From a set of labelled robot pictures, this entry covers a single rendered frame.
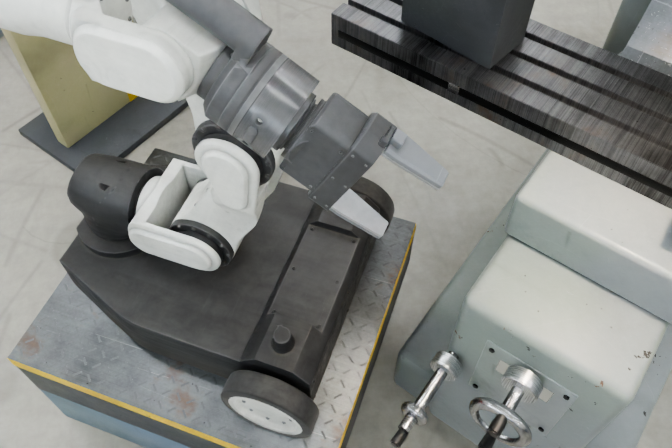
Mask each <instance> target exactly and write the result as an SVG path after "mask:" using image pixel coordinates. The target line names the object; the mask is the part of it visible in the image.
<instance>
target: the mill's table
mask: <svg viewBox="0 0 672 448"><path fill-rule="evenodd" d="M402 4H403V0H348V5H347V4H345V3H343V4H342V5H340V6H339V7H338V8H337V9H336V10H334V11H333V12H332V13H331V41H332V44H334V45H336V46H338V47H340V48H342V49H344V50H346V51H349V52H351V53H353V54H355V55H357V56H359V57H361V58H363V59H365V60H367V61H369V62H371V63H373V64H375V65H377V66H379V67H381V68H383V69H385V70H387V71H390V72H392V73H394V74H396V75H398V76H400V77H402V78H404V79H406V80H408V81H410V82H412V83H414V84H416V85H418V86H420V87H422V88H424V89H426V90H428V91H431V92H433V93H435V94H437V95H439V96H441V97H443V98H445V99H447V100H449V101H451V102H453V103H455V104H457V105H459V106H461V107H463V108H465V109H467V110H469V111H471V112H474V113H476V114H478V115H480V116H482V117H484V118H486V119H488V120H490V121H492V122H494V123H496V124H498V125H500V126H502V127H504V128H506V129H508V130H510V131H512V132H515V133H517V134H519V135H521V136H523V137H525V138H527V139H529V140H531V141H533V142H535V143H537V144H539V145H541V146H543V147H545V148H547V149H549V150H551V151H553V152H555V153H558V154H560V155H562V156H564V157H566V158H568V159H570V160H572V161H574V162H576V163H578V164H580V165H582V166H584V167H586V168H588V169H590V170H592V171H594V172H596V173H599V174H601V175H603V176H605V177H607V178H609V179H611V180H613V181H615V182H617V183H619V184H621V185H623V186H625V187H627V188H629V189H631V190H633V191H635V192H637V193H639V194H642V195H644V196H646V197H648V198H650V199H652V200H654V201H656V202H658V203H660V204H662V205H664V206H666V207H668V208H670V209H672V77H670V76H668V75H665V74H663V73H660V72H658V71H656V70H653V69H651V68H648V67H646V66H643V65H641V64H639V63H636V62H634V61H631V60H629V59H627V58H624V57H622V56H619V55H617V54H614V53H612V52H610V51H607V50H605V49H602V48H600V47H598V46H595V45H593V44H590V43H588V42H585V41H583V40H581V39H578V38H576V37H573V36H571V35H569V34H566V33H564V32H561V31H559V30H556V29H554V28H552V27H549V26H547V25H544V24H542V23H540V22H537V21H535V20H532V19H529V22H528V26H527V29H526V33H525V36H524V40H523V41H522V42H521V43H520V44H518V45H517V46H516V47H515V48H514V49H513V50H511V51H510V52H509V53H508V54H507V55H506V56H504V57H503V58H502V59H501V60H500V61H499V62H497V63H496V64H495V65H494V66H493V67H492V68H490V69H487V68H485V67H483V66H482V65H480V64H478V63H476V62H474V61H473V60H471V59H469V58H467V57H466V56H464V55H462V54H460V53H458V52H457V51H455V50H453V49H451V48H449V47H448V46H446V45H444V44H442V43H441V42H439V41H437V40H435V39H433V38H432V37H430V36H428V35H426V34H424V33H423V32H421V31H419V30H417V29H416V28H414V27H412V26H410V25H408V24H407V23H405V22H403V21H402V20H401V14H402Z"/></svg>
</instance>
